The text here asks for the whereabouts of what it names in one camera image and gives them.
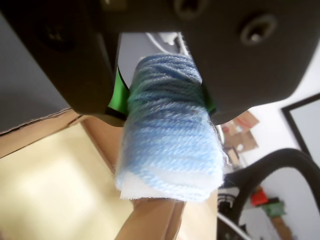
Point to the black framed whiteboard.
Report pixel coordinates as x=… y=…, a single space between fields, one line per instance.
x=307 y=120

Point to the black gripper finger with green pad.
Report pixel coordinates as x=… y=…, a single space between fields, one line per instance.
x=250 y=62
x=62 y=62

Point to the blue yarn foam block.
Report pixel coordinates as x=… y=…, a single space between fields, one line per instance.
x=170 y=140

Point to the brown cardboard box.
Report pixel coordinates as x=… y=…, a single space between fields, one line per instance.
x=30 y=135

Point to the small green object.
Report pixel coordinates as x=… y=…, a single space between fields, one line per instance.
x=275 y=210

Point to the brown cardboard scraps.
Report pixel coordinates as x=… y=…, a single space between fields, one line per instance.
x=245 y=140

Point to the black white striped cloth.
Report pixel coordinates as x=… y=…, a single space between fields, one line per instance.
x=227 y=197

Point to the small red object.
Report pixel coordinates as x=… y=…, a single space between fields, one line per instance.
x=258 y=198

